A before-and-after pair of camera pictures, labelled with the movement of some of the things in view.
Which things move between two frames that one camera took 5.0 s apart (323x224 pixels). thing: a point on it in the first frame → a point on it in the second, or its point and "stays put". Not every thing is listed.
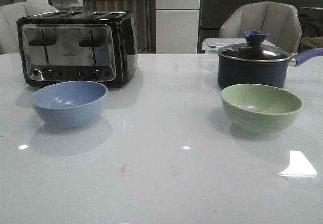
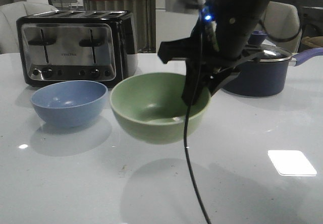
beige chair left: x=10 y=13 stays put
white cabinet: x=177 y=6 stays put
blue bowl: x=71 y=104 stays put
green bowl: x=260 y=109 → x=148 y=108
